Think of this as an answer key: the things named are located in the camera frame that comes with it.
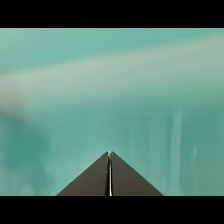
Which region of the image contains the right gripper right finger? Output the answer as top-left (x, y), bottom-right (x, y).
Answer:
top-left (109, 151), bottom-right (164, 197)

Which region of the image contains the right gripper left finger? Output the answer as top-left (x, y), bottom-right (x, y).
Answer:
top-left (56, 151), bottom-right (111, 197)

